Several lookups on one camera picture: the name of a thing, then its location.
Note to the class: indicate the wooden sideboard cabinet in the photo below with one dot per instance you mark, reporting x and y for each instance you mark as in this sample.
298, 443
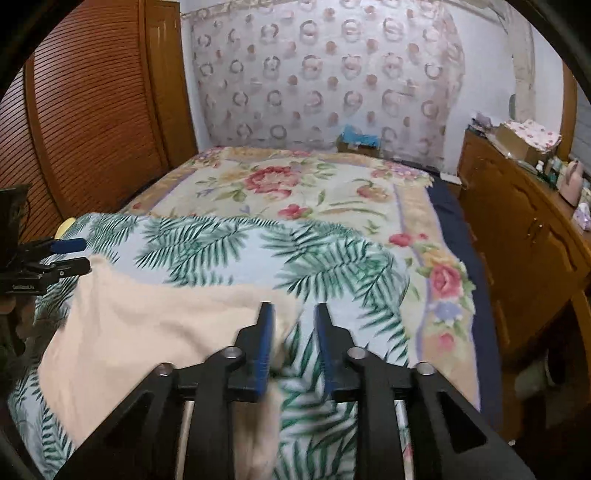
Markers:
517, 217

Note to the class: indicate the cardboard box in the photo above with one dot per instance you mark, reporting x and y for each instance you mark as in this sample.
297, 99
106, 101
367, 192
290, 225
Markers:
512, 145

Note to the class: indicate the tissue pack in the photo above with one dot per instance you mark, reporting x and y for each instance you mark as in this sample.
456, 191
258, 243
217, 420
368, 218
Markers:
584, 216

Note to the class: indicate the circle patterned curtain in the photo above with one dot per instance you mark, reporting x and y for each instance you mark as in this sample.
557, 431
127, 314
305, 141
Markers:
323, 69

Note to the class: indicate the floral blanket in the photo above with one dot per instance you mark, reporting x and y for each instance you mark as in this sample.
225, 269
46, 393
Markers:
277, 184

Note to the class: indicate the palm leaf printed blanket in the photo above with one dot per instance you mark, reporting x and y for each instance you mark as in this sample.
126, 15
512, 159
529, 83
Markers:
300, 258

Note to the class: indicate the peach printed t-shirt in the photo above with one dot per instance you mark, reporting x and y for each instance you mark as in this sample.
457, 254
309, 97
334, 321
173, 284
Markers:
138, 332

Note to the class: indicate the white floral cloth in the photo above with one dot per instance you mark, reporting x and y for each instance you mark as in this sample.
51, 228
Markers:
538, 134

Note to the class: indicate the pink thermos jug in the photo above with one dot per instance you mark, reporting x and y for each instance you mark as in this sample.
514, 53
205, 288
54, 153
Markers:
572, 182

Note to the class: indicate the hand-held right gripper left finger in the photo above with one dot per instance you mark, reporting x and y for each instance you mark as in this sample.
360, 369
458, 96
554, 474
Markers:
264, 350

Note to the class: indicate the blue box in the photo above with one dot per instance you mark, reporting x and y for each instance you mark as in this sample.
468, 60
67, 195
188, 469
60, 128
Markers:
360, 138

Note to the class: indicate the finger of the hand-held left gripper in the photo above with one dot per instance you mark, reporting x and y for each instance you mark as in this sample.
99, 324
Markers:
69, 266
69, 244

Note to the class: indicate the grey window blind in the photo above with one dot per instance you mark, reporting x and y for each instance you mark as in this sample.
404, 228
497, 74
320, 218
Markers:
584, 134

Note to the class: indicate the wooden louvered wardrobe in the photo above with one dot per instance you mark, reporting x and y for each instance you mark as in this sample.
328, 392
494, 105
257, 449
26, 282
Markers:
92, 92

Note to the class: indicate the yellow pillow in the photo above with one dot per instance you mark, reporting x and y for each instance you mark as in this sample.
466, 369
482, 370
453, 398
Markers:
65, 228

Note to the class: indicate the dark cosmetic bottle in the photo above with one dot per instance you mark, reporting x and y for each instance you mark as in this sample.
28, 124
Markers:
552, 173

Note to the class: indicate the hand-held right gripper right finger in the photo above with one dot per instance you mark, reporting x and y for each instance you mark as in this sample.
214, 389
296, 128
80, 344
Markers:
323, 350

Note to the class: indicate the beige tied window curtain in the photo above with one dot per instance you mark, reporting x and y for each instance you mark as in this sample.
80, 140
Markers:
521, 69

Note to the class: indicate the pale waste bin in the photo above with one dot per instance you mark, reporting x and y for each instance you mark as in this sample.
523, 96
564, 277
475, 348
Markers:
538, 376

